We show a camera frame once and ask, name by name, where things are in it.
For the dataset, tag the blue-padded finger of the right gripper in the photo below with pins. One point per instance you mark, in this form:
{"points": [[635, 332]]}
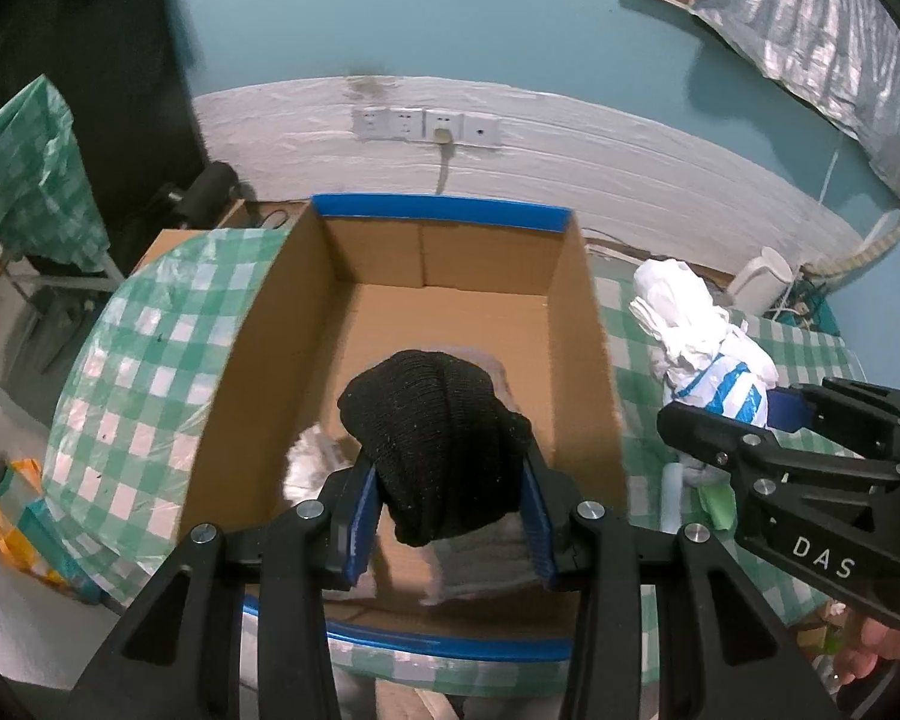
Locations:
{"points": [[859, 416], [737, 447]]}

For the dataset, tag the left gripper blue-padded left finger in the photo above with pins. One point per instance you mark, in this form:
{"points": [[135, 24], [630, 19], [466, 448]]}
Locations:
{"points": [[175, 652]]}

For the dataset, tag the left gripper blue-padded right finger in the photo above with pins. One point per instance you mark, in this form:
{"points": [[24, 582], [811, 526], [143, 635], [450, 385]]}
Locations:
{"points": [[724, 653]]}

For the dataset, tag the white blue striped cloth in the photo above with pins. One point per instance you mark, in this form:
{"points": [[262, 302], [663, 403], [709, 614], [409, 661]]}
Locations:
{"points": [[701, 357]]}

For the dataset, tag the black knit beanie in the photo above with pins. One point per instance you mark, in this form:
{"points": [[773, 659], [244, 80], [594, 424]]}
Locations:
{"points": [[449, 453]]}

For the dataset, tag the light green microfiber cloth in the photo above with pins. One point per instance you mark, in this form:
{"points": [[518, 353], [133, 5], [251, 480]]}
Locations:
{"points": [[719, 503]]}

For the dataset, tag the grey fleece cloth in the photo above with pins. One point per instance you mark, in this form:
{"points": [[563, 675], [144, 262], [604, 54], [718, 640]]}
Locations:
{"points": [[494, 560]]}

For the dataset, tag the person's right hand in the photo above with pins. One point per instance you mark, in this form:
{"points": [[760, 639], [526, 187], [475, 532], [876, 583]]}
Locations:
{"points": [[866, 642]]}

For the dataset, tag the green white checkered tablecloth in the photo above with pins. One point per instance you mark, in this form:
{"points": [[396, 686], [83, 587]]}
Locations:
{"points": [[800, 357]]}

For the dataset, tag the white electric kettle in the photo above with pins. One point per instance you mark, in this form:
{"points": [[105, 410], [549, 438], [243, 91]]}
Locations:
{"points": [[762, 281]]}

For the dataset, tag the orange patterned bag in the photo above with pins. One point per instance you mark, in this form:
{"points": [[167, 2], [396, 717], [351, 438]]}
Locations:
{"points": [[28, 538]]}

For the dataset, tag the blue cardboard box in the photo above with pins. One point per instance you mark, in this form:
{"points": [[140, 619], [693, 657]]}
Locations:
{"points": [[446, 340]]}

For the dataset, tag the silver foil curtain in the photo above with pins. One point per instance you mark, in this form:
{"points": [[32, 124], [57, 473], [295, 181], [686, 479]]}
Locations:
{"points": [[841, 57]]}

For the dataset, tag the white wall socket strip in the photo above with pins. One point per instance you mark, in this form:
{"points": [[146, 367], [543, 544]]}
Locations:
{"points": [[433, 126]]}

